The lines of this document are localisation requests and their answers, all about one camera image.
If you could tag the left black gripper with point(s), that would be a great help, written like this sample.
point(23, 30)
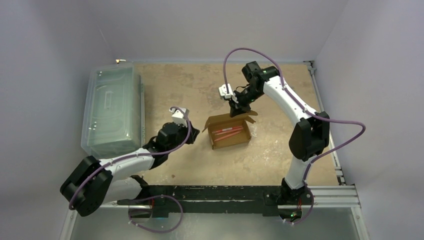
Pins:
point(193, 133)

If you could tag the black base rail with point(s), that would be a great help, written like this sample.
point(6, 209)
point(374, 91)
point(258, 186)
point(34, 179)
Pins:
point(266, 200)

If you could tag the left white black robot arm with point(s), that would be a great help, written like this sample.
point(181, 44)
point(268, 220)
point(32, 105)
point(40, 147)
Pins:
point(97, 181)

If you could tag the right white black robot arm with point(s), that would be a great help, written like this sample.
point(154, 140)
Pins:
point(309, 136)

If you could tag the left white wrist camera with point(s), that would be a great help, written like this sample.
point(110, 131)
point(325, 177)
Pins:
point(179, 116)

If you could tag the aluminium frame rail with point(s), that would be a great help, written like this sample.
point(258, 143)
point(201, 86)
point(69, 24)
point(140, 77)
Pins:
point(335, 214)

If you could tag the brown cardboard box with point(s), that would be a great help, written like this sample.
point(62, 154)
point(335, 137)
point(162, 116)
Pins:
point(217, 122)

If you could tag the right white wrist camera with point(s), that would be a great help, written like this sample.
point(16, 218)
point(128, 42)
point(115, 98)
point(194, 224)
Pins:
point(226, 93)

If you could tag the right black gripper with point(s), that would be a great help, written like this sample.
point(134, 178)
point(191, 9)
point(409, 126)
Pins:
point(238, 107)

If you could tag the clear plastic storage bin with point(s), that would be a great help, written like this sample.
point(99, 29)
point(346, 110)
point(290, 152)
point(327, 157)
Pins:
point(114, 114)

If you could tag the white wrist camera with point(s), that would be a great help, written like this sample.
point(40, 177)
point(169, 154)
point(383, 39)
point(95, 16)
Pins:
point(226, 93)
point(179, 116)

